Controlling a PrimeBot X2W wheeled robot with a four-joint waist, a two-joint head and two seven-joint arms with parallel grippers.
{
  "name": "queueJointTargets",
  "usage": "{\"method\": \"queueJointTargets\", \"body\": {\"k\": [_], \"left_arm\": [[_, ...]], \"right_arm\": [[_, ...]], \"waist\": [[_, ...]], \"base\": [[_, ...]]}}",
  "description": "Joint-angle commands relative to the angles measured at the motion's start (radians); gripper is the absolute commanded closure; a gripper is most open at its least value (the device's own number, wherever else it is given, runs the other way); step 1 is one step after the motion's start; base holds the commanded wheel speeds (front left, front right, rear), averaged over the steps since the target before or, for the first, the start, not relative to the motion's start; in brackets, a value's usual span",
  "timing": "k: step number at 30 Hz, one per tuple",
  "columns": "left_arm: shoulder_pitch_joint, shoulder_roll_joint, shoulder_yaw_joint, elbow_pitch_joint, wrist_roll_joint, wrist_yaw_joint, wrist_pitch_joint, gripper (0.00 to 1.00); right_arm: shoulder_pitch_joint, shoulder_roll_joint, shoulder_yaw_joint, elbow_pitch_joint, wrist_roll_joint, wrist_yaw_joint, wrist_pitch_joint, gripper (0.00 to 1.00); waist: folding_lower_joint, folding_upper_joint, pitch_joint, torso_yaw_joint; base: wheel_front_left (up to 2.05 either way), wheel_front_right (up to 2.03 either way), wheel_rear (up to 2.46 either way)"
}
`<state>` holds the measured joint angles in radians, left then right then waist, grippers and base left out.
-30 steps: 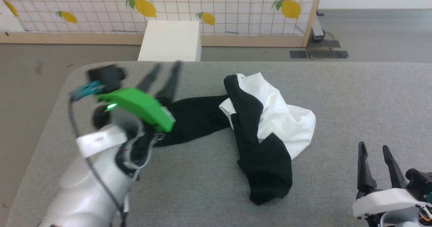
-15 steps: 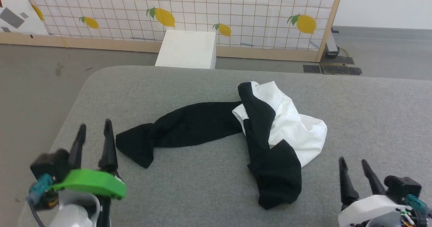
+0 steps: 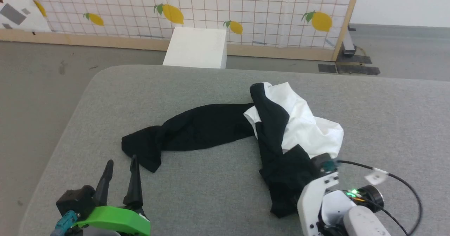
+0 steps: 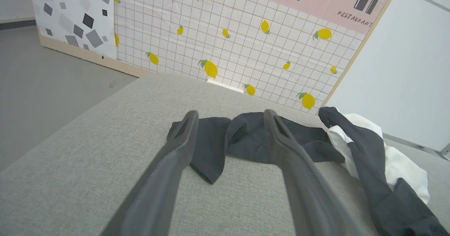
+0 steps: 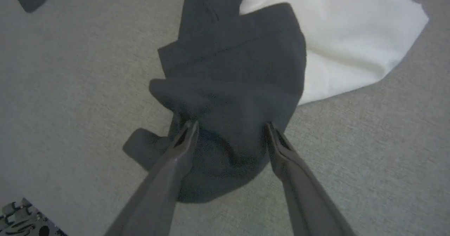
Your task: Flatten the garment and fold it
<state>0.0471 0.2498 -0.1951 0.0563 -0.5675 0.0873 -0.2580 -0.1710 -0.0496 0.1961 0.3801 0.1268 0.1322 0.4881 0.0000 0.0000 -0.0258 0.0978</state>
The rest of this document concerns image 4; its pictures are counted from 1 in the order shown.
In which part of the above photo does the lemon print grid panel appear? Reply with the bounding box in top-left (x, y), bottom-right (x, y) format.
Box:
top-left (113, 0), bottom-right (366, 114)

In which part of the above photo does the black and white garment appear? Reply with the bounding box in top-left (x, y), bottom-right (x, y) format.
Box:
top-left (166, 106), bottom-right (450, 236)

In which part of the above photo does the white panel with grey squares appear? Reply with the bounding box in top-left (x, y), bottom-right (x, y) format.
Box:
top-left (30, 0), bottom-right (117, 59)

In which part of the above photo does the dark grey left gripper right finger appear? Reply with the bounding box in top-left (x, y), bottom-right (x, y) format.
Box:
top-left (264, 109), bottom-right (369, 236)

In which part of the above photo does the plain white partition board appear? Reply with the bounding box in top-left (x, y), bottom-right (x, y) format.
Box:
top-left (325, 0), bottom-right (450, 161)

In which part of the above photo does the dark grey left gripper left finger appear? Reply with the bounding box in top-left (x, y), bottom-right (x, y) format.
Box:
top-left (99, 110), bottom-right (200, 236)

